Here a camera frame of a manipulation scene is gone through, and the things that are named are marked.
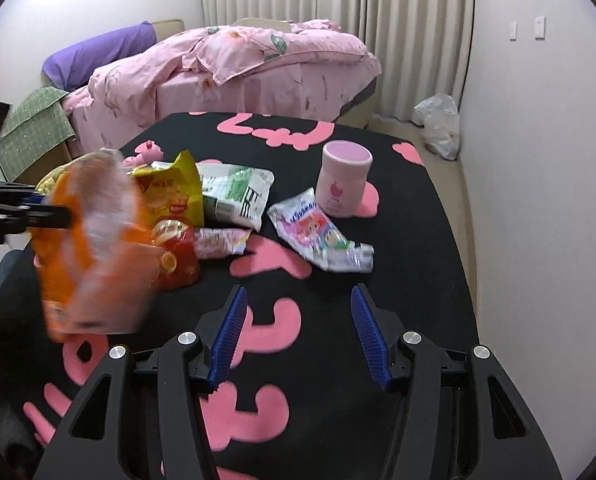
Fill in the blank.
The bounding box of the pink striped candy wrapper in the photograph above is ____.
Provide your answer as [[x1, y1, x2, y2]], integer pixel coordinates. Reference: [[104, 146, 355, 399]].
[[193, 228, 251, 260]]

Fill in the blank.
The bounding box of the purple pillow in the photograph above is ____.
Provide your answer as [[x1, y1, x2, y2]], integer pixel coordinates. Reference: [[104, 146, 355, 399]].
[[42, 22, 157, 92]]

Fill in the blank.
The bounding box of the pink caterpillar toy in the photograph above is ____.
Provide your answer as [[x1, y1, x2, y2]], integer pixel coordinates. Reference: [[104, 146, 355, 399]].
[[122, 140, 163, 168]]

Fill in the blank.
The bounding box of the wall switch left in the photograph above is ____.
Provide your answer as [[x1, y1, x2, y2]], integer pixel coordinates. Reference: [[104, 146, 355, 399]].
[[509, 22, 518, 41]]

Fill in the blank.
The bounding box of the green checked cloth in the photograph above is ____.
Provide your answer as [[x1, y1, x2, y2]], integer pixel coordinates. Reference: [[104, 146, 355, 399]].
[[0, 86, 76, 181]]

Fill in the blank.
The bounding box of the wooden nightstand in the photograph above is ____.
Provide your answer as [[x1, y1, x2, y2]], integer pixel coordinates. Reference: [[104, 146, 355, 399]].
[[15, 142, 71, 185]]

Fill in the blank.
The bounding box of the yellow nabati wafer wrapper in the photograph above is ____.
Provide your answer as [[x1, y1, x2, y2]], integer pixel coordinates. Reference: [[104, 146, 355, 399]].
[[132, 151, 205, 228]]

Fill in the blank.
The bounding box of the orange snack bag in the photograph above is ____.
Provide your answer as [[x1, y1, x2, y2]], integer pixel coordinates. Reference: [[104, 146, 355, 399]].
[[31, 148, 163, 342]]

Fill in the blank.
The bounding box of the white plastic bag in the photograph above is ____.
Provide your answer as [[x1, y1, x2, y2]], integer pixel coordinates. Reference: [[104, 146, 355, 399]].
[[412, 93, 460, 162]]

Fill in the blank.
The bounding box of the green white milk carton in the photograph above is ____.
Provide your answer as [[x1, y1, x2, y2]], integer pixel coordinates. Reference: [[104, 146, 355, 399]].
[[196, 162, 275, 231]]

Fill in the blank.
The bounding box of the pink white strawberry wrapper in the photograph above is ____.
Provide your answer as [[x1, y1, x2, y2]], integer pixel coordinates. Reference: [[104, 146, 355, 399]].
[[267, 188, 374, 273]]

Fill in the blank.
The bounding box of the wall switch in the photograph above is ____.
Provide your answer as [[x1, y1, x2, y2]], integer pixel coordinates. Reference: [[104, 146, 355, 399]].
[[509, 22, 518, 41], [534, 16, 546, 41]]

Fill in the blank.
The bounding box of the pink jar with lid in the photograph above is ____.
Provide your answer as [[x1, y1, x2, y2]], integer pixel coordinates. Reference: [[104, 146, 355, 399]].
[[315, 140, 373, 218]]

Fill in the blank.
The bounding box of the beige pleated curtain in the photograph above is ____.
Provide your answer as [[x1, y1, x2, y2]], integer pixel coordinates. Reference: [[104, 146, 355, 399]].
[[202, 0, 474, 122]]

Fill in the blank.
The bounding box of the red cookie packet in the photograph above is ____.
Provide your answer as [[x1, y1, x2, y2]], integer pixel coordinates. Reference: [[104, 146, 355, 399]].
[[151, 219, 200, 292]]

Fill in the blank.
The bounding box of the bed with pink sheet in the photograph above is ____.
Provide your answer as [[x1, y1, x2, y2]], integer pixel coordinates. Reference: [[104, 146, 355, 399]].
[[41, 18, 384, 154]]

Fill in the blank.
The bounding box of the wall switch right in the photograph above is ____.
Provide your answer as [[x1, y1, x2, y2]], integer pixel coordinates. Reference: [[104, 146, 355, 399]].
[[534, 16, 546, 41]]

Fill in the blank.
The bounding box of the black pink tablecloth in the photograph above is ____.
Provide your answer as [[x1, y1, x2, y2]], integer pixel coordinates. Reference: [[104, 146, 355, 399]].
[[0, 113, 478, 479]]

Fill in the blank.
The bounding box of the pink floral duvet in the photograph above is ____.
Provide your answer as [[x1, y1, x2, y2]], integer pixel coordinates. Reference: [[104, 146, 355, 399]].
[[87, 18, 372, 129]]

